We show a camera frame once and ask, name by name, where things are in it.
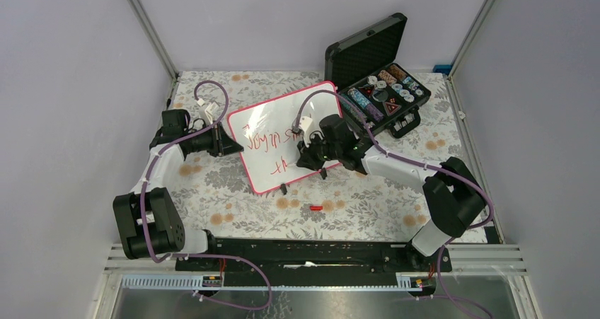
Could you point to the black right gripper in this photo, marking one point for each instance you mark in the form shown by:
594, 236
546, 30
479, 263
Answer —
307, 158

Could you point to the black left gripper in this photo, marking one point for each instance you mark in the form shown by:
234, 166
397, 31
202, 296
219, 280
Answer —
222, 144

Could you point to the pink framed whiteboard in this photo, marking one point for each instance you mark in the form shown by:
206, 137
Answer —
265, 131

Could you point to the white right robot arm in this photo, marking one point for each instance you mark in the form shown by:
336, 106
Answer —
452, 195

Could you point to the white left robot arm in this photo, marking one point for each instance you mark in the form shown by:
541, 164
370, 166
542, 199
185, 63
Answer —
147, 219

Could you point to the floral tablecloth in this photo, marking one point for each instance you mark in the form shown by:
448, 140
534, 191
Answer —
214, 193

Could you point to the black poker chip case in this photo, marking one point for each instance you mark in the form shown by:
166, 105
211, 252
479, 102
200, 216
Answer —
378, 94

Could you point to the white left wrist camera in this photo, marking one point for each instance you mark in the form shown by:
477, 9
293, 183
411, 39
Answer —
207, 111

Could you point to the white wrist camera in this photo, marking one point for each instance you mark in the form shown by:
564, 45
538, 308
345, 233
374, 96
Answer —
207, 111
307, 128

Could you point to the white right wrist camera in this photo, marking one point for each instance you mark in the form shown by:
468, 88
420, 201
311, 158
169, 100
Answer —
307, 128

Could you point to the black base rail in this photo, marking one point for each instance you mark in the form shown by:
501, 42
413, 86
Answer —
249, 262

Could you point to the blue object behind frame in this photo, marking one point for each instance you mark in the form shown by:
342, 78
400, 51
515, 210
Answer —
444, 69

